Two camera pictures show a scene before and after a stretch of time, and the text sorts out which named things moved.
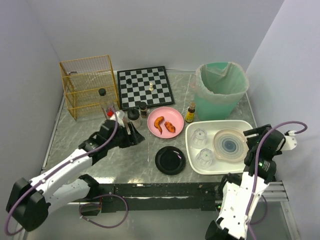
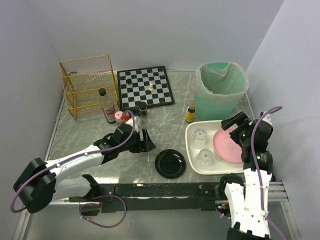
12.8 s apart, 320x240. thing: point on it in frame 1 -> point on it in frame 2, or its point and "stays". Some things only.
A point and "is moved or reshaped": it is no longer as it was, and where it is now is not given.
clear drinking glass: [199, 138] stays
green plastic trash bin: [218, 88] stays
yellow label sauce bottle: [190, 114] stays
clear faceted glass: [204, 159] stays
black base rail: [113, 197] stays
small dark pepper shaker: [144, 112] stays
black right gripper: [256, 130] -> [235, 126]
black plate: [170, 160] is moved or reshaped
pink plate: [170, 115] -> [225, 147]
